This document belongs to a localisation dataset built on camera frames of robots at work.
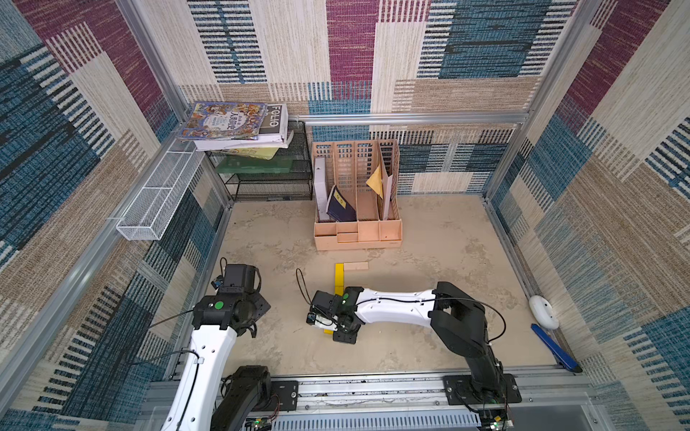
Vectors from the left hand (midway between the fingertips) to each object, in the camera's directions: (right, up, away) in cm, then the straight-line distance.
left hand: (257, 308), depth 75 cm
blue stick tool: (+87, -14, +6) cm, 88 cm away
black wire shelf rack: (+2, +40, +44) cm, 59 cm away
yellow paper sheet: (+34, +37, +15) cm, 53 cm away
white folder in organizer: (+15, +36, +23) cm, 45 cm away
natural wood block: (+29, +8, +23) cm, 38 cm away
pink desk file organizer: (+29, +37, +48) cm, 67 cm away
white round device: (+85, -4, +8) cm, 86 cm away
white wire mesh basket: (-27, +29, -2) cm, 40 cm away
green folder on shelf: (-8, +44, +20) cm, 49 cm away
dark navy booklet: (+21, +29, +30) cm, 47 cm away
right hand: (+24, -9, +10) cm, 27 cm away
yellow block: (+22, +4, +19) cm, 29 cm away
